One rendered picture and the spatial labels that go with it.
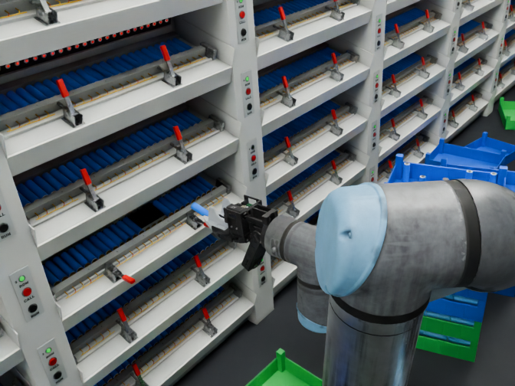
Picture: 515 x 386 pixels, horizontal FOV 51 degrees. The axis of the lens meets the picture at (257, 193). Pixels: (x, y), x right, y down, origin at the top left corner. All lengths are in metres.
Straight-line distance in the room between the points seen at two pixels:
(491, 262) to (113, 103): 0.86
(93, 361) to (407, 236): 1.02
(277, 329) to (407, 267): 1.30
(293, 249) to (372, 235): 0.55
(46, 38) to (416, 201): 0.74
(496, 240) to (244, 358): 1.27
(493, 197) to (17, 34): 0.80
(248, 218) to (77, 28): 0.51
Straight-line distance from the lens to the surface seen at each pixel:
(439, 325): 1.71
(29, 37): 1.05
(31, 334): 1.24
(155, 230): 1.40
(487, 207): 0.58
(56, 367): 1.32
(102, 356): 1.43
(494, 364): 1.81
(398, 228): 0.54
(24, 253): 1.14
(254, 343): 1.79
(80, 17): 1.11
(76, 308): 1.28
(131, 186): 1.27
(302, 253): 1.06
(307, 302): 1.10
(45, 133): 1.11
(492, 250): 0.57
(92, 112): 1.17
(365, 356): 0.65
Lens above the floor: 1.28
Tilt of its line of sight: 30 degrees down
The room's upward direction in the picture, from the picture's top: 4 degrees counter-clockwise
